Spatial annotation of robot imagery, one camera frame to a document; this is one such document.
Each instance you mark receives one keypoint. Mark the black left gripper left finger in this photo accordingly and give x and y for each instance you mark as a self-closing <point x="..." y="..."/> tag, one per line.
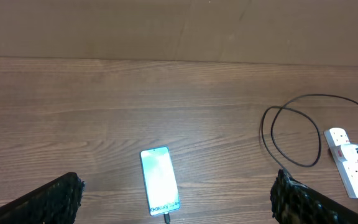
<point x="55" y="202"/>

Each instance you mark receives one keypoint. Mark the white power strip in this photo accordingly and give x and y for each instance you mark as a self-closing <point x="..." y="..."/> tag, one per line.
<point x="347" y="170"/>

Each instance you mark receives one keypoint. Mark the brown cardboard box wall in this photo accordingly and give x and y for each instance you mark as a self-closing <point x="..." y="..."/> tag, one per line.
<point x="289" y="32"/>

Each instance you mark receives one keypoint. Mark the white charger plug adapter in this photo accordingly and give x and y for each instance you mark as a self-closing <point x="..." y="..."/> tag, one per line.
<point x="348" y="152"/>

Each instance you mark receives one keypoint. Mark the Samsung Galaxy smartphone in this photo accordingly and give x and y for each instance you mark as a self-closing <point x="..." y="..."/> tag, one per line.
<point x="159" y="180"/>

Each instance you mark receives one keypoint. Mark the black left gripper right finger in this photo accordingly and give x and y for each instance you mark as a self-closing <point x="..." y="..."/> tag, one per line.
<point x="295" y="203"/>

